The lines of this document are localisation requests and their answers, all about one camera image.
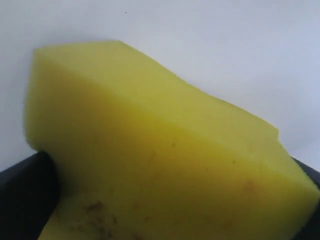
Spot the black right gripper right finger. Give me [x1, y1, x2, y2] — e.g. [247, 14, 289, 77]
[292, 157, 320, 189]

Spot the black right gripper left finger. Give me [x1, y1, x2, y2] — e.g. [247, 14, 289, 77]
[0, 151, 60, 240]

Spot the yellow sponge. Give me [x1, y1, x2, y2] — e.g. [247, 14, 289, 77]
[24, 41, 320, 240]

